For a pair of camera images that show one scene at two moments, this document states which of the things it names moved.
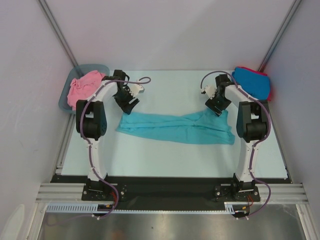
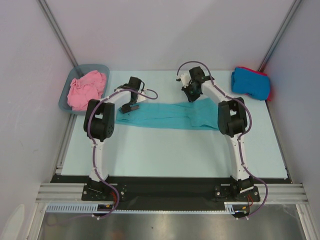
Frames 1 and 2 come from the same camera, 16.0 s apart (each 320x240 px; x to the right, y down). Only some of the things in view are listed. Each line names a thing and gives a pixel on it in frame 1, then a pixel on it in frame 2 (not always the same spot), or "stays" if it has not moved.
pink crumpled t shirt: (82, 87) stays
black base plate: (169, 192) stays
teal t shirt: (204, 127) to (203, 113)
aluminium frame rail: (56, 192) stays
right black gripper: (216, 103) to (191, 95)
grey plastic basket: (77, 72) stays
